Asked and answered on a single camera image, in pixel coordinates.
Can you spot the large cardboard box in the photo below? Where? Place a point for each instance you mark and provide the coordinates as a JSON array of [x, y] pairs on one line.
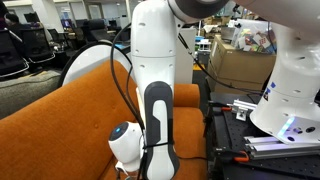
[[236, 68]]

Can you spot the orange fabric sofa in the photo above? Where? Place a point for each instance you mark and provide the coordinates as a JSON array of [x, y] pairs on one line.
[[64, 135]]

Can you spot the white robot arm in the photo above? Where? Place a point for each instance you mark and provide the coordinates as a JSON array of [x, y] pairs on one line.
[[287, 109]]

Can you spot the white round black-rimmed panel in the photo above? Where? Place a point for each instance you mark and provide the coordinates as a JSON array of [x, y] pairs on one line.
[[91, 56]]

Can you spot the box of colourful items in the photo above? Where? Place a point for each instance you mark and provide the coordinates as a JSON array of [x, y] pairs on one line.
[[254, 36]]

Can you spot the black perforated robot table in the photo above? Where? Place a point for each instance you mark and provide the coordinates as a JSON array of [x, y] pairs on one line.
[[225, 134]]

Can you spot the black office chair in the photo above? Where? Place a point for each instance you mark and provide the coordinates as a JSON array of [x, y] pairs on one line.
[[12, 50]]

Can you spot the silver aluminium rail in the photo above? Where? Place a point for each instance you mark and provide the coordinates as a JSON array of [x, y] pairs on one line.
[[270, 147]]

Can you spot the orange handled clamp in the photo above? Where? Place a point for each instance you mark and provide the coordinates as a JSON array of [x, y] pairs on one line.
[[240, 157]]

